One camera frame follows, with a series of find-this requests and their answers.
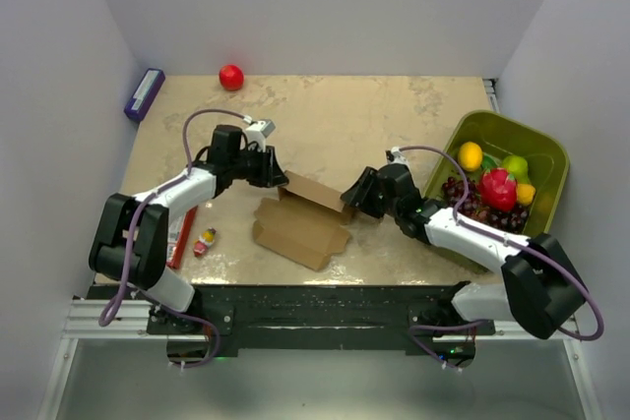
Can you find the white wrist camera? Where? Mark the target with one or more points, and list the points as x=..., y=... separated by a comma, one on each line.
x=396, y=159
x=257, y=133

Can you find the olive green plastic basket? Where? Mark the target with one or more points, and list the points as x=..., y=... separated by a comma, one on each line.
x=498, y=137

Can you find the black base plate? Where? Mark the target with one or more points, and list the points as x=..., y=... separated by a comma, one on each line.
x=316, y=317

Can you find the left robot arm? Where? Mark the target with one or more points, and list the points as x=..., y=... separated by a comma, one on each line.
x=130, y=243

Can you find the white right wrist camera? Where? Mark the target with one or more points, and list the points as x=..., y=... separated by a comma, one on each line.
x=396, y=159

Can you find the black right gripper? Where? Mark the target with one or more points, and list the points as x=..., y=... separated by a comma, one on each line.
x=358, y=195

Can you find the yellow toy lemon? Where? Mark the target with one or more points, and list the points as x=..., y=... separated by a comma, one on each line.
x=525, y=194

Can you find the red apple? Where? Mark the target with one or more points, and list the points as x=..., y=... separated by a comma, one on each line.
x=231, y=77

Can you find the dark red toy grapes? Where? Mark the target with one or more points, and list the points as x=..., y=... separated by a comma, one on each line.
x=473, y=207

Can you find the purple rectangular box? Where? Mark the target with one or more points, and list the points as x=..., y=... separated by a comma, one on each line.
x=142, y=98

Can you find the small colourful toy figure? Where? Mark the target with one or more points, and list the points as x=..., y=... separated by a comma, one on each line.
x=204, y=242

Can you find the pink dragon fruit toy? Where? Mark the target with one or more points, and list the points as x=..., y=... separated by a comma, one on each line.
x=497, y=188

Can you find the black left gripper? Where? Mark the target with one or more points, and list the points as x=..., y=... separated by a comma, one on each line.
x=270, y=175

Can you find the red rectangular packet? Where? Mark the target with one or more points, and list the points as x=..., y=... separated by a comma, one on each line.
x=177, y=237

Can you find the brown cardboard box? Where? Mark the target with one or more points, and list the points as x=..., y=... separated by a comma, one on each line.
x=306, y=223

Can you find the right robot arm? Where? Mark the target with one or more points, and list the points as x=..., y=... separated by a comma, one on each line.
x=540, y=289

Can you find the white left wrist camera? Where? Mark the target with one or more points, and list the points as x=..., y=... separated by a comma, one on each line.
x=257, y=133

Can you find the green toy pear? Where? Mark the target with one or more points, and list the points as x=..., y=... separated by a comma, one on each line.
x=517, y=166

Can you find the orange toy fruit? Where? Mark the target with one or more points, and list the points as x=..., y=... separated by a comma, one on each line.
x=470, y=156

